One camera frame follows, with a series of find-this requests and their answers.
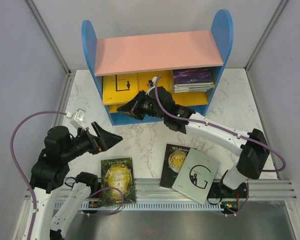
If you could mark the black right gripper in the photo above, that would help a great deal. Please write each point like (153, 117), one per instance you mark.
(133, 107)

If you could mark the white slotted cable duct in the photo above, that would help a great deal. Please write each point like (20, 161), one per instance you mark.
(155, 206)

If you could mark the green forest cover book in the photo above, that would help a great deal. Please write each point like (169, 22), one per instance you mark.
(117, 182)

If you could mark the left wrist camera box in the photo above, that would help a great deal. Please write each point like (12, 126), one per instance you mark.
(76, 118)

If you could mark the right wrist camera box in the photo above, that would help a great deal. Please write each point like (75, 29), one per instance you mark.
(151, 83)

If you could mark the black W.S. book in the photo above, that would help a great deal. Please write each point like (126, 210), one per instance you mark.
(174, 158)

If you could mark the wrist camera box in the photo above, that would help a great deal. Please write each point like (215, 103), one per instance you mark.
(151, 83)
(76, 118)

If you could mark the aluminium frame rail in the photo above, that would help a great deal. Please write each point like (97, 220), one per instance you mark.
(147, 189)

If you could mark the dark navy book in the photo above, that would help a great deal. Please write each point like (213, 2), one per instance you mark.
(194, 85)

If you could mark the grey book with letter G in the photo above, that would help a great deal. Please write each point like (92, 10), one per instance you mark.
(196, 176)

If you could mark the purple Robinson Crusoe book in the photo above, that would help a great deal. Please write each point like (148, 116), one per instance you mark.
(192, 76)

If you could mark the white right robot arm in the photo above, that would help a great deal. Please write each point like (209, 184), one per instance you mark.
(250, 147)

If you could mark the yellow book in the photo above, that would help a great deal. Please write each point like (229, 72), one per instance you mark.
(119, 88)

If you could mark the blue pink yellow bookshelf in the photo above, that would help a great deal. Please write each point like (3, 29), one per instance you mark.
(159, 52)

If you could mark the teal ocean cover book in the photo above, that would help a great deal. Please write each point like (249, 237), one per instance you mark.
(192, 88)

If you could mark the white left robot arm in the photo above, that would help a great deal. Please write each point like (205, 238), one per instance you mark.
(49, 172)

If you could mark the light blue book with barcode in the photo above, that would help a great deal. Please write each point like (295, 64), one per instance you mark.
(189, 90)

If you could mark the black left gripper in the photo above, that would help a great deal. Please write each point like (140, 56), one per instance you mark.
(107, 139)

